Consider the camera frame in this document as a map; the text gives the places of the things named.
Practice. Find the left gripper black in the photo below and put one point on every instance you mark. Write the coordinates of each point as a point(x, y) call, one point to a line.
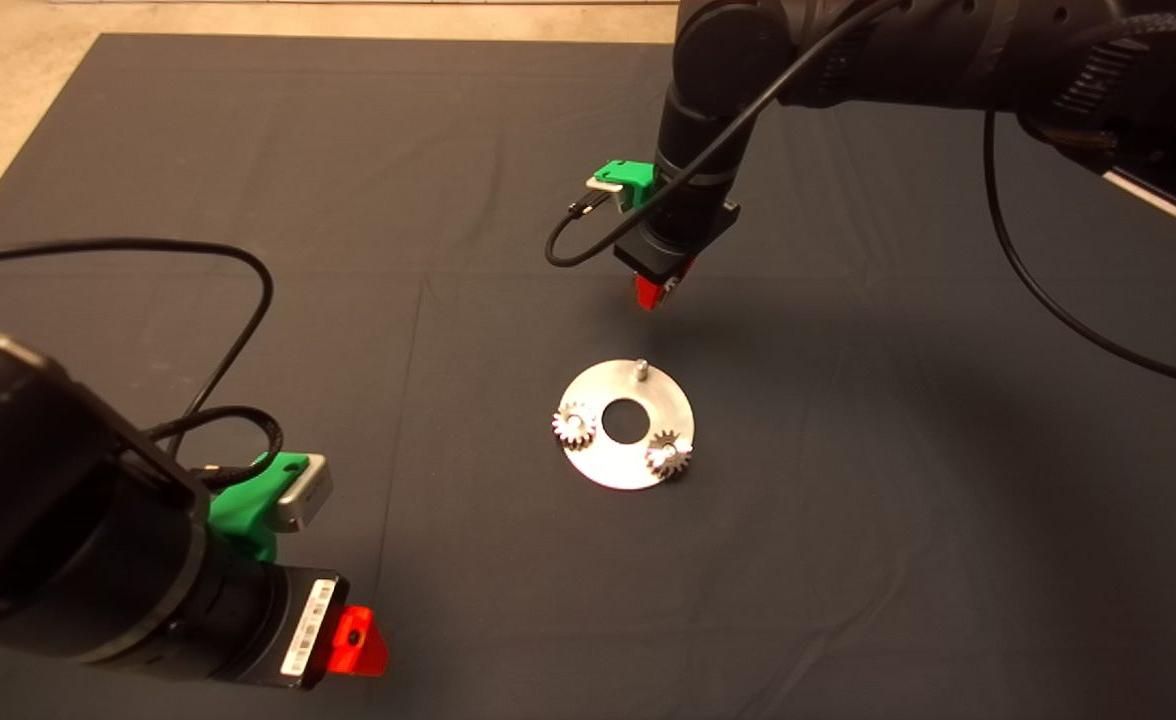
point(298, 628)

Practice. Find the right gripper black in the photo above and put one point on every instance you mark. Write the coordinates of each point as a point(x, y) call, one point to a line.
point(673, 245)

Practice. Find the small steel planetary gear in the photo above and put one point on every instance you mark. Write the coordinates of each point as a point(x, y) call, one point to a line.
point(669, 454)
point(574, 426)
point(669, 288)

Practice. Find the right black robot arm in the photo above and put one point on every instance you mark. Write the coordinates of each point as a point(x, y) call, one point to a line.
point(948, 50)

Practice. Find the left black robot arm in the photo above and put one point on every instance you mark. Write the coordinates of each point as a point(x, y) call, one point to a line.
point(48, 500)

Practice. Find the round metal carrier plate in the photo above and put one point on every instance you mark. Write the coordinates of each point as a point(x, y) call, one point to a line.
point(628, 470)

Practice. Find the dark grey table cloth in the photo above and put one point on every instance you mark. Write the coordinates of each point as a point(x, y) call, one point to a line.
point(348, 150)

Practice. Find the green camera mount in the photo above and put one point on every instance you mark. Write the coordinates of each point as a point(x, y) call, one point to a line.
point(243, 505)
point(628, 180)

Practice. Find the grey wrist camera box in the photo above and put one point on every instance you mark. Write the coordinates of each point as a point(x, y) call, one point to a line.
point(303, 490)
point(606, 186)

